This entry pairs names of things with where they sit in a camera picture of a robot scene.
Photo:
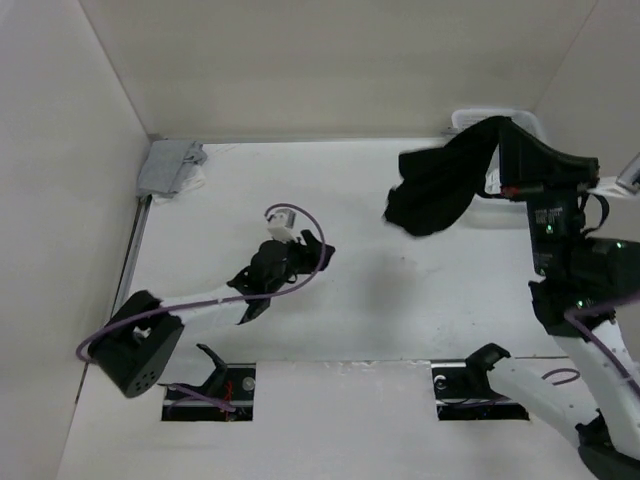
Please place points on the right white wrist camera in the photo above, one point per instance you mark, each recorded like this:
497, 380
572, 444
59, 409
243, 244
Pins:
625, 185

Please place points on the folded white tank top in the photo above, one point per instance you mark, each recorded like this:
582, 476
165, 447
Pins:
195, 180

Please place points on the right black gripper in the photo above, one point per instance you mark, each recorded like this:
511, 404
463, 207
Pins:
547, 186

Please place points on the white plastic laundry basket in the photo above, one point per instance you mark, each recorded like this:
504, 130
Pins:
493, 213

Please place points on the black tank top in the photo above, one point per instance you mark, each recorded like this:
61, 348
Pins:
438, 184

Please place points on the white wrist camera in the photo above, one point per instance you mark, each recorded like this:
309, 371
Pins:
280, 224
625, 185

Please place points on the folded grey tank top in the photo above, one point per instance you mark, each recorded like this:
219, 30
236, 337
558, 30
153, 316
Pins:
168, 163

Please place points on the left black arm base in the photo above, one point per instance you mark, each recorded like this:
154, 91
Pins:
226, 395

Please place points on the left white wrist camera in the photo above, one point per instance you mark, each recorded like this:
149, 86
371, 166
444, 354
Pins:
280, 224

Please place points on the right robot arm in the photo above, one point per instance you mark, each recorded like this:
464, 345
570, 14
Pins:
584, 279

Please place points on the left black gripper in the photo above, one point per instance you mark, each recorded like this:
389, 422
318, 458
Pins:
312, 250

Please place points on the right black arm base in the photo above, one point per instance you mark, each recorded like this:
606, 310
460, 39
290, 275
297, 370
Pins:
457, 398

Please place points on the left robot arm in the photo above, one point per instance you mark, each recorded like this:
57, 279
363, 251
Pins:
143, 343

